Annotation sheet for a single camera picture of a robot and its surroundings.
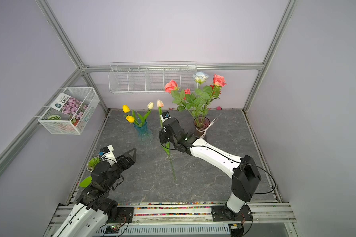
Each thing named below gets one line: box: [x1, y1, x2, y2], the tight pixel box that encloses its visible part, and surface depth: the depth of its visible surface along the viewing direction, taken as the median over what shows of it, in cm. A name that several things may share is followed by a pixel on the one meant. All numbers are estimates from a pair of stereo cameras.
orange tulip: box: [161, 141, 177, 181], surface depth 91 cm
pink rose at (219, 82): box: [205, 73, 227, 117], surface depth 76 cm
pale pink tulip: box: [156, 99, 165, 129], surface depth 80 cm
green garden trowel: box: [78, 175, 93, 188], surface depth 87 cm
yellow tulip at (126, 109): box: [122, 104, 132, 117], surface depth 83 cm
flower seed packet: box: [49, 92, 89, 120], surface depth 76 cm
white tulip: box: [136, 101, 155, 128], surface depth 88 cm
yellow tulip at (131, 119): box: [125, 115, 140, 125], surface depth 77 cm
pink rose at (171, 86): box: [164, 79, 180, 94], surface depth 77 cm
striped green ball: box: [47, 114, 62, 121], surface depth 72 cm
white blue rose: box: [192, 71, 211, 119], surface depth 79 cm
